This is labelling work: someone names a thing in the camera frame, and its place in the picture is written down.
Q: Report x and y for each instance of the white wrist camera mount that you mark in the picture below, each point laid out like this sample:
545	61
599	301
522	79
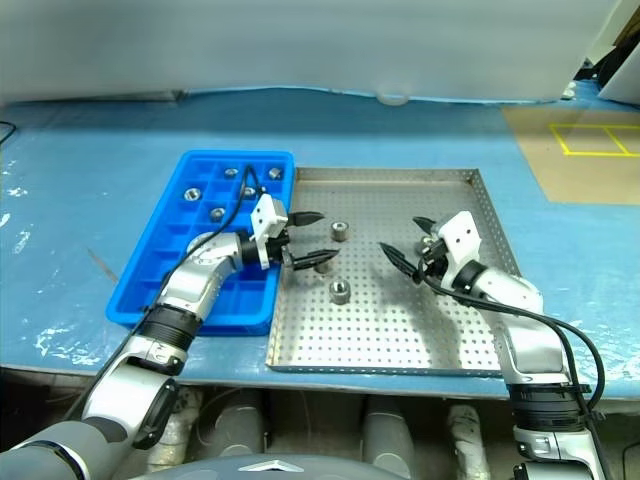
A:
460	235
266	215

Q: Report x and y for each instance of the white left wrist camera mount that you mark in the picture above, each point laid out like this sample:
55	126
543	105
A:
266	215

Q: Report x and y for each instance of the white leaning board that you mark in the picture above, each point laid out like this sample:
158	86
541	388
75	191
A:
625	80

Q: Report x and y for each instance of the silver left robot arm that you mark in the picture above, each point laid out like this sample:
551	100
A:
200	280

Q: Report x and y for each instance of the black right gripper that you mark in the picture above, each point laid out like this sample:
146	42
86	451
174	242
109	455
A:
436	265

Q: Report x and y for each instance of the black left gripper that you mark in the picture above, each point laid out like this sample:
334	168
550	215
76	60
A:
281	246

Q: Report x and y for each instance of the blue plastic compartment tray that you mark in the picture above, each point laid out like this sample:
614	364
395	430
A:
150	260

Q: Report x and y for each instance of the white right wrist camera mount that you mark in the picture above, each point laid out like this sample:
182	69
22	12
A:
460	235

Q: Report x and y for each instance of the white round cap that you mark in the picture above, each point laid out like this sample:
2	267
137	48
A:
392	98

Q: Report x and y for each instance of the white scuffed rounded shape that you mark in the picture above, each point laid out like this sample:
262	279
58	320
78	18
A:
467	440
175	440

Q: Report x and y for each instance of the brown cardboard sheet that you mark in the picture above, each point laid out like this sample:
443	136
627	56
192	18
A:
575	175

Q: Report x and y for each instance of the perforated metal tray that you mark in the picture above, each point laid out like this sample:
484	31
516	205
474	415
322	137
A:
360	325

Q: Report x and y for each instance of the grey rounded shape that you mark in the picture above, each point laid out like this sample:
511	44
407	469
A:
387	430
235	425

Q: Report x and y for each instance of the white backdrop board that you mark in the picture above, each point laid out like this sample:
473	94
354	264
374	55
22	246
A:
300	40

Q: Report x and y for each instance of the grey robot torso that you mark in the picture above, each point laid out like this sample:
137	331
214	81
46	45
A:
275	472

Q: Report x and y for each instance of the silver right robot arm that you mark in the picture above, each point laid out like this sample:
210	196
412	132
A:
530	345

